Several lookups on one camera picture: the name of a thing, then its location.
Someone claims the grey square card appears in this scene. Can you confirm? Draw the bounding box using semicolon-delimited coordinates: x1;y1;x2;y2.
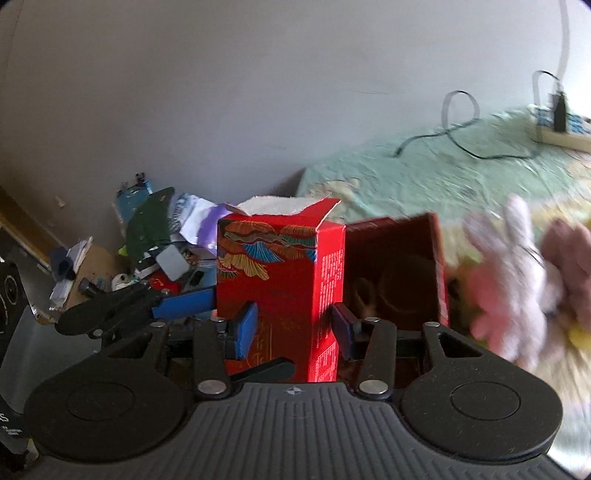
157;244;191;281

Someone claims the black charger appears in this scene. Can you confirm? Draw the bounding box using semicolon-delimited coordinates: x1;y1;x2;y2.
549;91;568;134

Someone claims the red cardboard box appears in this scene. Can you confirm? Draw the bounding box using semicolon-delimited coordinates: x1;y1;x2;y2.
344;212;450;388

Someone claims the brown plush toy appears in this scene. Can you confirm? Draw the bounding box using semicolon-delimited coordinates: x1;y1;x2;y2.
540;219;591;324

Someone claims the red cloth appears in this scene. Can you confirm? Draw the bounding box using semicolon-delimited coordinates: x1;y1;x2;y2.
150;272;181;296

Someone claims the purple cloth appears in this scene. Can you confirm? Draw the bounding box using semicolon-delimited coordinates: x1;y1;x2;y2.
182;194;232;254

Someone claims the dark green cloth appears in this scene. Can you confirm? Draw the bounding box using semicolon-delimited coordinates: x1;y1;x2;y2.
126;187;177;271

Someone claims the black charger cable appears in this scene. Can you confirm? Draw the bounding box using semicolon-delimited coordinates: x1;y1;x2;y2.
531;70;561;109

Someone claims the red floral carton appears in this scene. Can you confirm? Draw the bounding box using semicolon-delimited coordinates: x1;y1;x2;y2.
216;196;346;384

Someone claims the pink and white plush rabbit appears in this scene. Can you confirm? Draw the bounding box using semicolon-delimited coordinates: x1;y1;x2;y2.
464;194;566;372

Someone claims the stack of papers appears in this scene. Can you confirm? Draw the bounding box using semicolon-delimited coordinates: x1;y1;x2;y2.
48;237;93;311

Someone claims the thin black cable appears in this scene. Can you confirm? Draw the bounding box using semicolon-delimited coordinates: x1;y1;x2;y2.
392;90;536;161

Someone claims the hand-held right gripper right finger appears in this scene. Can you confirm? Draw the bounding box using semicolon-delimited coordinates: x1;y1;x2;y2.
330;303;483;401

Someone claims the white cable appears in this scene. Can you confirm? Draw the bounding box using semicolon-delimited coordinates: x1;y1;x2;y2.
556;0;573;81

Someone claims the blue box with clip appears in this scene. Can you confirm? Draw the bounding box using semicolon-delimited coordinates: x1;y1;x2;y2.
115;173;154;222

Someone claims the white power strip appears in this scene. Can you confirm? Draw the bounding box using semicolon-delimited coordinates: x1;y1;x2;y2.
526;105;591;153

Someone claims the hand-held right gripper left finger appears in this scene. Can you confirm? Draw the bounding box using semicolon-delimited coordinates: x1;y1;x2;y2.
104;302;260;400

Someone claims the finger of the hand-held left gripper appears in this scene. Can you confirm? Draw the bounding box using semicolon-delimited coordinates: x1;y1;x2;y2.
54;284;218;340
229;359;295;384

